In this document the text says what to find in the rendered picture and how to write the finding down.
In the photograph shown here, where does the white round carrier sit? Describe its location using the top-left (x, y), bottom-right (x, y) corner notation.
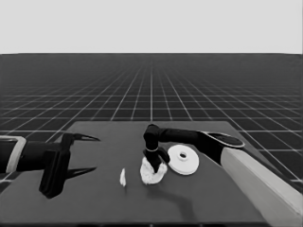
top-left (139, 156), bottom-right (169, 186)

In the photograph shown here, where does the small white T-shaped piece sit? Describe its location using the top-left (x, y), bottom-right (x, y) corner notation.
top-left (118, 167), bottom-right (128, 188)

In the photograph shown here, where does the large thick white disc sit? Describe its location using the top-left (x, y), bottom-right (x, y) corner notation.
top-left (167, 144), bottom-right (201, 176)

